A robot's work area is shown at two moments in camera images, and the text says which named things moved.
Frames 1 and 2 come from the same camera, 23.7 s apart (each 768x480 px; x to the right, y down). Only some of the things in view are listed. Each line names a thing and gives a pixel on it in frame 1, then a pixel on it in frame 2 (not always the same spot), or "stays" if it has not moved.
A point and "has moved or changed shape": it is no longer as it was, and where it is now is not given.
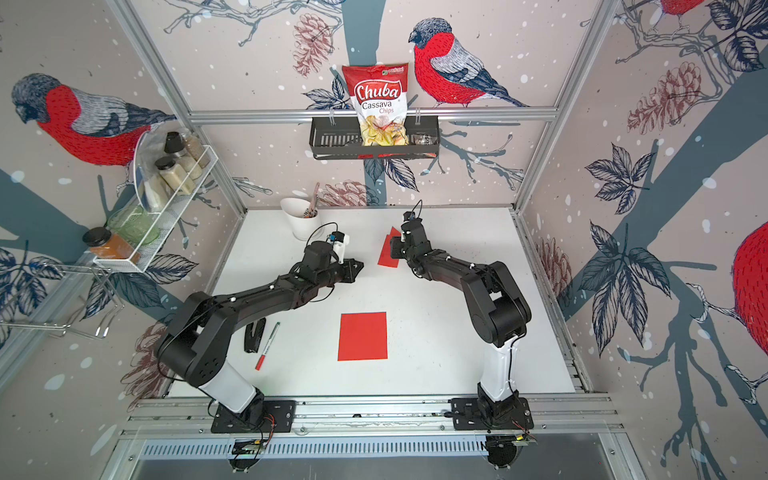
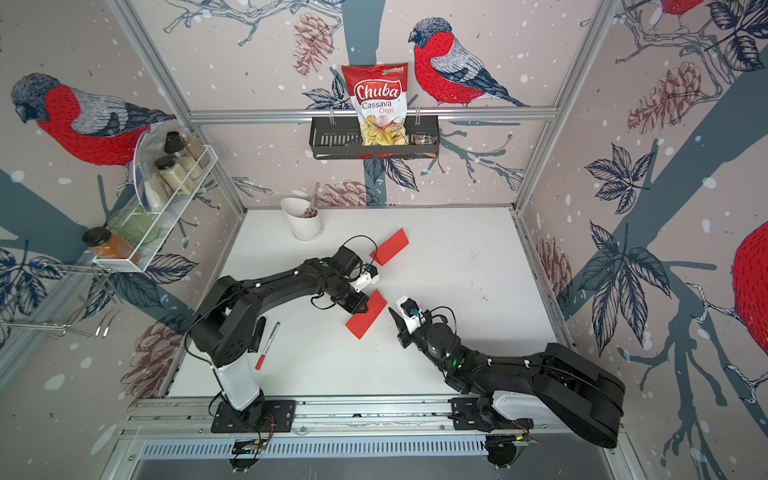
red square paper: [363, 336] has moved or changed shape
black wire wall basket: [340, 138] stays
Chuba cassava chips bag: [379, 96] stays
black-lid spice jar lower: [175, 175] stays
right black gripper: [394, 245] → [404, 336]
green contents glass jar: [133, 222] stays
